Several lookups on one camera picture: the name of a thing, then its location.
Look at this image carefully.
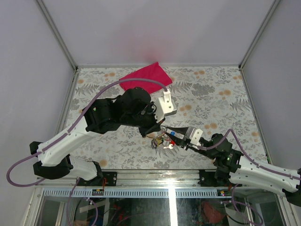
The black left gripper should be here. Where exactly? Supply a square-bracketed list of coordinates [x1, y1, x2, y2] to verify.
[123, 101, 166, 137]

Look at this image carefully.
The large metal keyring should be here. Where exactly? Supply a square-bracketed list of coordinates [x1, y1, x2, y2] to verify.
[146, 126, 169, 141]

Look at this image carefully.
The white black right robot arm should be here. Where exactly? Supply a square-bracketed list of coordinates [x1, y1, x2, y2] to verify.
[166, 127, 301, 206]

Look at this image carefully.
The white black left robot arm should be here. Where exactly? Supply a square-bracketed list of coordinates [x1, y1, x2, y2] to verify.
[30, 87, 173, 186]

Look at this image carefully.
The floral table mat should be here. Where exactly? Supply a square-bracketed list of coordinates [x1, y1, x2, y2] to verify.
[66, 66, 267, 170]

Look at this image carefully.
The folded pink cloth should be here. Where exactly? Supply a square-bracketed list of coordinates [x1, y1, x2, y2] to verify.
[120, 62, 173, 94]

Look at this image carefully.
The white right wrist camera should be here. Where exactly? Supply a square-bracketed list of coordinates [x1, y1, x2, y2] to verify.
[184, 126, 203, 146]

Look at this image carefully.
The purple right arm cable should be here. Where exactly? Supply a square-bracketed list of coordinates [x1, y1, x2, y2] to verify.
[197, 129, 301, 182]

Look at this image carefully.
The aluminium front rail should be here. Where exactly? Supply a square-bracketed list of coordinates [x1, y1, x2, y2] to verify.
[39, 169, 289, 197]

